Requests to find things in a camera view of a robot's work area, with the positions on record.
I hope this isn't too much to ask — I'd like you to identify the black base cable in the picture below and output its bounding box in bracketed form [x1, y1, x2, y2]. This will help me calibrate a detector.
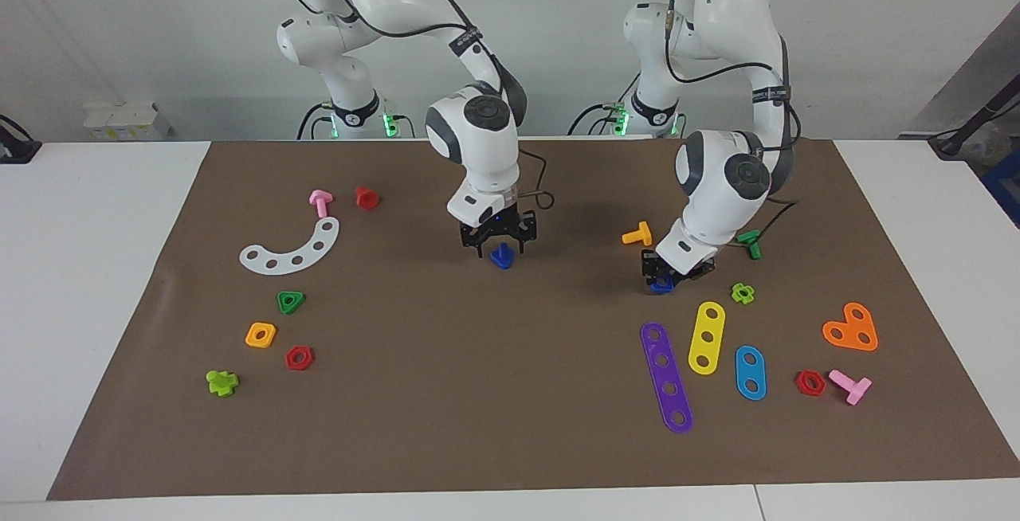
[567, 73, 641, 136]
[296, 101, 332, 141]

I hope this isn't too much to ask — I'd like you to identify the blue two-hole plate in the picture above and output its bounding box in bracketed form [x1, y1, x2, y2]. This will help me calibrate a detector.
[734, 345, 767, 402]

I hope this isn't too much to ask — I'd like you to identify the brown table mat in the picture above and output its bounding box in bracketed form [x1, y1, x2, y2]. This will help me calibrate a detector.
[46, 137, 1020, 501]

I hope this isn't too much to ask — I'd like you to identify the black device on table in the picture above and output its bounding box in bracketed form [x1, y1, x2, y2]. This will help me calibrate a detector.
[0, 115, 42, 165]

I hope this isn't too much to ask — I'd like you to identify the purple four-hole plate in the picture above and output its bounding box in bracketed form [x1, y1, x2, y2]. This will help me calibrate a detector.
[640, 322, 694, 434]

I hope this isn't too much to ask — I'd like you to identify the white curved five-hole plate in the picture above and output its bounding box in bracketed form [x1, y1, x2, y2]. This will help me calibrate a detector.
[239, 217, 341, 276]

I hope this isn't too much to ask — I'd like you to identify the black stand pole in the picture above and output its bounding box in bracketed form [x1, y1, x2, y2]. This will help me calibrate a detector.
[928, 71, 1020, 159]

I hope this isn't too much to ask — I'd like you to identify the yellow three-hole plate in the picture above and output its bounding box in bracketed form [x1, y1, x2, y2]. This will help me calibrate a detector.
[688, 301, 727, 376]

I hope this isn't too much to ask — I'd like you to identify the blue crate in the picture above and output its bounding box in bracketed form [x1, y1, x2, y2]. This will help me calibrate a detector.
[982, 151, 1020, 227]

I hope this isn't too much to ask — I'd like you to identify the white cardboard box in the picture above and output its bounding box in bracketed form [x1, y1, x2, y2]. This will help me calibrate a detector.
[84, 101, 175, 141]

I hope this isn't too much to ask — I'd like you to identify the black left base cable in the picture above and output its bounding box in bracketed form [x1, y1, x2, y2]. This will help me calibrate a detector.
[567, 73, 641, 136]

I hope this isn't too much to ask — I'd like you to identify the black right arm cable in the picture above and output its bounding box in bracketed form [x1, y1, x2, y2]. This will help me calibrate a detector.
[279, 0, 555, 212]

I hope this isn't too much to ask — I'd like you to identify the black right base cable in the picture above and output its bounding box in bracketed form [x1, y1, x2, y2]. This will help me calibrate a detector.
[296, 101, 332, 141]

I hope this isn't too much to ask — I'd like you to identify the orange three-hole corner plate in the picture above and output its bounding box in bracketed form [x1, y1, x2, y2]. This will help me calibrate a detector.
[822, 302, 879, 352]

